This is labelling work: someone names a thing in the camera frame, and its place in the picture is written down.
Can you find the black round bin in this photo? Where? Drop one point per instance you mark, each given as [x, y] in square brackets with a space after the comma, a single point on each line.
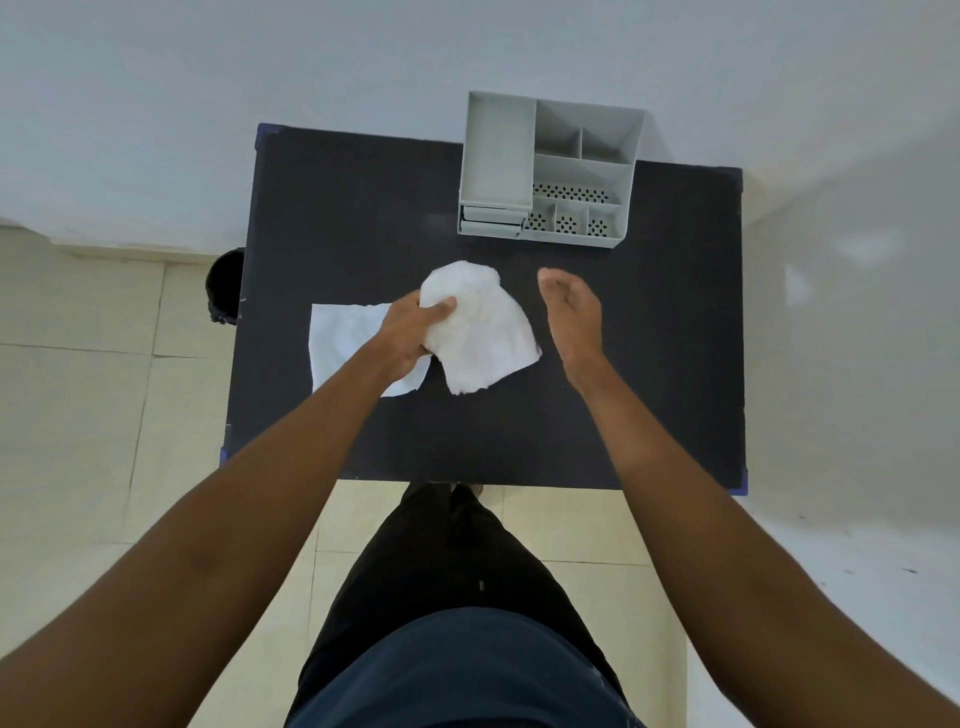
[225, 285]

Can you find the person's left thumb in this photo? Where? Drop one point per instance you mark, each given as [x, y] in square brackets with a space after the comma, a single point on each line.
[439, 310]

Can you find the person's right hand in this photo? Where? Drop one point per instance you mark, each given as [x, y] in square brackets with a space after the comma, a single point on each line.
[576, 319]

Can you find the person's shoe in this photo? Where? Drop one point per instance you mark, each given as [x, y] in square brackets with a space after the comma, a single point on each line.
[469, 490]

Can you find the person's right forearm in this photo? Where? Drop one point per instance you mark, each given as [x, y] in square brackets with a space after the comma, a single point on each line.
[735, 570]

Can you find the person's black trousers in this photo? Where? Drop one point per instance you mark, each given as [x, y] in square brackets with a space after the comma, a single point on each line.
[450, 570]

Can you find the person's dark blue shirt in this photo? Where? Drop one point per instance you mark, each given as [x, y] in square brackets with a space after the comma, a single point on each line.
[465, 671]

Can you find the grey plastic desk organizer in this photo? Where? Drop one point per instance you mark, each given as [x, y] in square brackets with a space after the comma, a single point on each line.
[551, 169]

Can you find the person's right thumb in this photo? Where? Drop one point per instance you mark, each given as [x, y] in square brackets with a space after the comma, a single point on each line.
[546, 289]

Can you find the person's left forearm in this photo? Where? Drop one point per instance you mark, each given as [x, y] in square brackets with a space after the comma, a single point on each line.
[202, 555]

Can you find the black table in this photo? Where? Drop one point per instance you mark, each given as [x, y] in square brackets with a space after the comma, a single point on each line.
[480, 315]

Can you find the white cloth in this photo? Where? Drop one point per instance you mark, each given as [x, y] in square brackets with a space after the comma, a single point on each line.
[480, 330]
[341, 341]

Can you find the person's left hand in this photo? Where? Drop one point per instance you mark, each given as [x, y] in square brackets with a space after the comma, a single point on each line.
[405, 337]

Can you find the white flat cloth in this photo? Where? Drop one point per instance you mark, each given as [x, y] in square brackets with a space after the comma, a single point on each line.
[341, 341]

